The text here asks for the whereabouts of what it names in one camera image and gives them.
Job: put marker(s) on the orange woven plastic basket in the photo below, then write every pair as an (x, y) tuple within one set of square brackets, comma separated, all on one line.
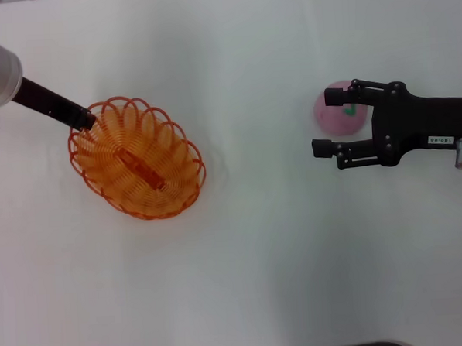
[(142, 170)]

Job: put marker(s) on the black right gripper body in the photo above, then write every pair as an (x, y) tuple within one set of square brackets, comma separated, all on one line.
[(414, 122)]

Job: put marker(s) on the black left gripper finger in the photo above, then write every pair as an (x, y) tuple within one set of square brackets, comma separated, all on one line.
[(85, 119)]

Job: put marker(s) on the pink plush peach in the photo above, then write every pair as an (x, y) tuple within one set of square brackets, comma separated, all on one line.
[(332, 120)]

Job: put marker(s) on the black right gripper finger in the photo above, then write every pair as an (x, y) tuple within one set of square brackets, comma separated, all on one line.
[(333, 96), (322, 148)]

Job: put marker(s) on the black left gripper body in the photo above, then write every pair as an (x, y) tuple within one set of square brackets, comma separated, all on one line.
[(43, 99)]

